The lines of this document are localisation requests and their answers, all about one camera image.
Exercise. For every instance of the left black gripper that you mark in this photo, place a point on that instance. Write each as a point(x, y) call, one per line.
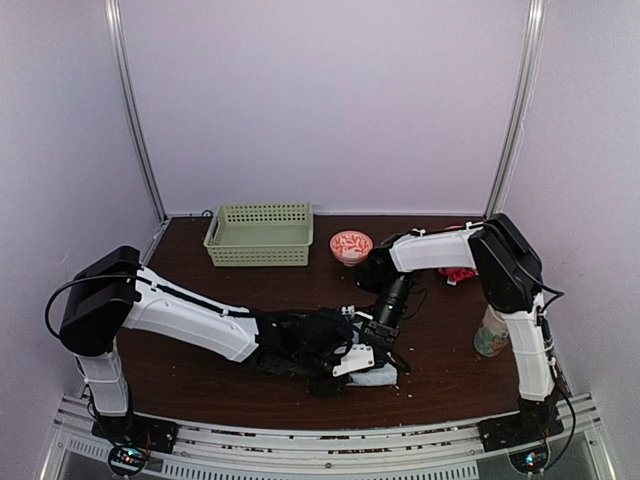
point(320, 389)

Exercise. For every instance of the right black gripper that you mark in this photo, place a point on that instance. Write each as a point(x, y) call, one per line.
point(385, 340)

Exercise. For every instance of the light blue towel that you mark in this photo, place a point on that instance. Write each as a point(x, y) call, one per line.
point(383, 373)

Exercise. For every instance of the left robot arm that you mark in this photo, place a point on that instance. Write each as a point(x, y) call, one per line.
point(117, 292)

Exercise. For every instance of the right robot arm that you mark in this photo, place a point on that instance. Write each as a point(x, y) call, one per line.
point(510, 272)

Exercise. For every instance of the red patterned white bowl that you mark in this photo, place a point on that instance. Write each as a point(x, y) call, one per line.
point(350, 247)

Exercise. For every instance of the pink towel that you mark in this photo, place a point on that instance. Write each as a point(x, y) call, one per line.
point(457, 274)

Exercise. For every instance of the cream floral mug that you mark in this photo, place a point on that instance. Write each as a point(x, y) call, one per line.
point(492, 336)

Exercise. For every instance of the green plastic basket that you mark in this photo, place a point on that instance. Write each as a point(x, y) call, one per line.
point(261, 235)

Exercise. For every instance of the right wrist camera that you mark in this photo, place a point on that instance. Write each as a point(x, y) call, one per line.
point(355, 314)

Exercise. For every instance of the front aluminium rail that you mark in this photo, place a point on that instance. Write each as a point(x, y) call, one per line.
point(450, 450)

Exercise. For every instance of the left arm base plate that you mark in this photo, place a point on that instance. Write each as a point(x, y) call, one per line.
point(138, 431)

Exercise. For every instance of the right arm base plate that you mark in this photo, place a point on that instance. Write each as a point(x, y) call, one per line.
point(510, 431)

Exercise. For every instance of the right aluminium frame post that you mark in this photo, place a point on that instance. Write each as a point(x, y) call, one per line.
point(529, 59)

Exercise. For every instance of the aluminium frame post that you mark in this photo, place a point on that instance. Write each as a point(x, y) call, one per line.
point(118, 42)
point(529, 59)

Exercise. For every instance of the left aluminium frame post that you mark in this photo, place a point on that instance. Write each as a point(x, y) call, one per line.
point(118, 42)

